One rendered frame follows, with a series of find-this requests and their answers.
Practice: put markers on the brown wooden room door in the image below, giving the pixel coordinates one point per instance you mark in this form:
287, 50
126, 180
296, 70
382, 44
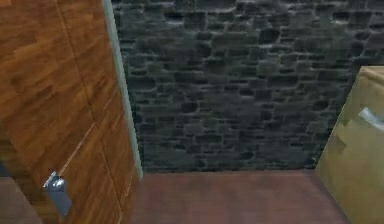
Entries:
50, 83

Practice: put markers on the tan wooden cabinet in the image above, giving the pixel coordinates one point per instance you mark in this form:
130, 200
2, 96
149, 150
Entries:
360, 160

